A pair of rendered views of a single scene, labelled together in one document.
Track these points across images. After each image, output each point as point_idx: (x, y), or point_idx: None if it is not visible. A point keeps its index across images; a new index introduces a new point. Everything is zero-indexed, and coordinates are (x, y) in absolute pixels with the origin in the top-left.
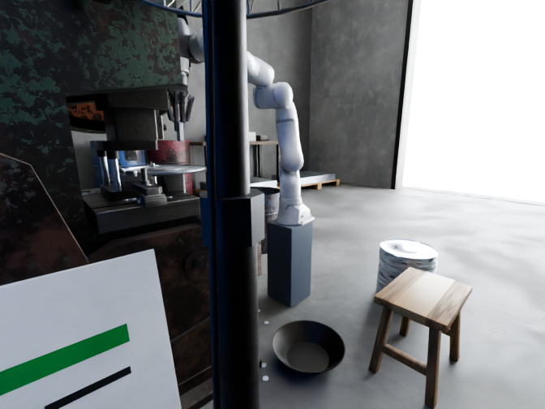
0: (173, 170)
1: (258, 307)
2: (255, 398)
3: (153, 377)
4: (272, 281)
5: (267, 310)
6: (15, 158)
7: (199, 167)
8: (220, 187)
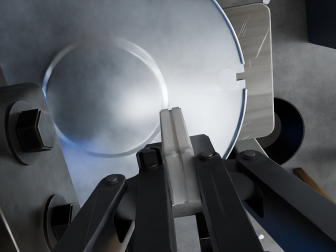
0: (124, 157)
1: (270, 12)
2: None
3: None
4: (321, 2)
5: (276, 28)
6: None
7: (229, 100)
8: None
